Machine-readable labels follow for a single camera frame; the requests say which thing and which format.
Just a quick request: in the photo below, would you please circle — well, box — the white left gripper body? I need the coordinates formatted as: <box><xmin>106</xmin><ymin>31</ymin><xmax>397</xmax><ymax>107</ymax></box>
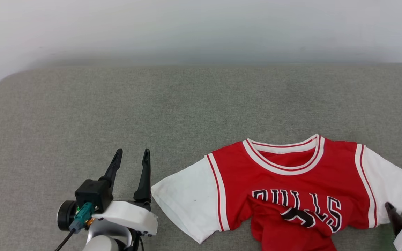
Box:
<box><xmin>92</xmin><ymin>200</ymin><xmax>158</xmax><ymax>238</ymax></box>

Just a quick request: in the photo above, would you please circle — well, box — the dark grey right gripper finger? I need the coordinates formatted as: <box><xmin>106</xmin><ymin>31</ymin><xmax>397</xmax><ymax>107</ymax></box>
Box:
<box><xmin>385</xmin><ymin>202</ymin><xmax>402</xmax><ymax>236</ymax></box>

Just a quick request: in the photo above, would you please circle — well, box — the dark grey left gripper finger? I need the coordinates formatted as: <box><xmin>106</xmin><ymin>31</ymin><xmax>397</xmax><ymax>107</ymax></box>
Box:
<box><xmin>133</xmin><ymin>149</ymin><xmax>152</xmax><ymax>204</ymax></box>
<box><xmin>99</xmin><ymin>149</ymin><xmax>123</xmax><ymax>191</ymax></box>

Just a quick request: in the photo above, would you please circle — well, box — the red and white Bulls jersey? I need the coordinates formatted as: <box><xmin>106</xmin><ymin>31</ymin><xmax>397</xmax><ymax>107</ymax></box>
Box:
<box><xmin>151</xmin><ymin>134</ymin><xmax>402</xmax><ymax>251</ymax></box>

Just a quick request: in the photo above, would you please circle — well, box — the grey fabric sofa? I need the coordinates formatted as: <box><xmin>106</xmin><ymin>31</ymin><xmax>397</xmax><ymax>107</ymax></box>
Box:
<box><xmin>0</xmin><ymin>63</ymin><xmax>402</xmax><ymax>251</ymax></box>

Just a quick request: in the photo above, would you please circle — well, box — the thin black cable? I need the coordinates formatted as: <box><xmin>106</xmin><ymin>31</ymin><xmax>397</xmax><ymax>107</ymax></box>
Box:
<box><xmin>131</xmin><ymin>231</ymin><xmax>145</xmax><ymax>251</ymax></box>

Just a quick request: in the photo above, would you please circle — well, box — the black cable with green connector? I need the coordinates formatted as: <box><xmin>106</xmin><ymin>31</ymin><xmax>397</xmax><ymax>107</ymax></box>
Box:
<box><xmin>54</xmin><ymin>202</ymin><xmax>95</xmax><ymax>251</ymax></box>

